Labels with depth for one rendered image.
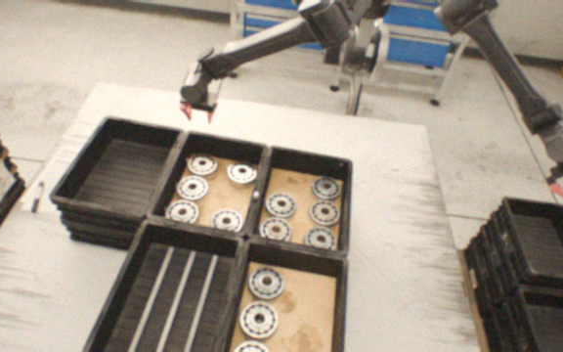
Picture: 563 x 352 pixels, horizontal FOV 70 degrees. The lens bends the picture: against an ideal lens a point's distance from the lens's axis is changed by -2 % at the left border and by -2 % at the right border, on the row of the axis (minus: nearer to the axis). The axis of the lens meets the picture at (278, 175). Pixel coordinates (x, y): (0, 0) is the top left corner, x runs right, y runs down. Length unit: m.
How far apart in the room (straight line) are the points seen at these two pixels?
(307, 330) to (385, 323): 0.31
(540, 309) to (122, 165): 1.79
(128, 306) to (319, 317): 0.52
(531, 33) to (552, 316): 2.98
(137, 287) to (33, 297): 0.36
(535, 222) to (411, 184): 0.71
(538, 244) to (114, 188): 1.79
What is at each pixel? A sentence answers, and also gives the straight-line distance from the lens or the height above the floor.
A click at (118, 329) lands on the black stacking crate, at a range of 1.21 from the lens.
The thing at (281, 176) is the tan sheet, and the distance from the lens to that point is 1.48.
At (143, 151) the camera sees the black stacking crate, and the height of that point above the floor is 0.83.
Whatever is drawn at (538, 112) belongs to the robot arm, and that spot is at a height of 1.35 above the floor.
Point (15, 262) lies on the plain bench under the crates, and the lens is 1.57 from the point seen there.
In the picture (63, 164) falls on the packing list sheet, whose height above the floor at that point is 0.70.
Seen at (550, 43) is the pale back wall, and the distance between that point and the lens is 4.69.
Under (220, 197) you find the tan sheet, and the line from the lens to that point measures 1.41.
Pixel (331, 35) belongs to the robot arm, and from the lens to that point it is 0.94.
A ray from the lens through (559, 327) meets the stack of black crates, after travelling 2.14.
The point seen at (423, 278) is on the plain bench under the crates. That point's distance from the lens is 1.53.
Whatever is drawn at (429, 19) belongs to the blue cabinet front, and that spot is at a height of 0.68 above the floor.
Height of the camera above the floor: 1.92
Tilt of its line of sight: 47 degrees down
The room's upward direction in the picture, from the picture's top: 8 degrees clockwise
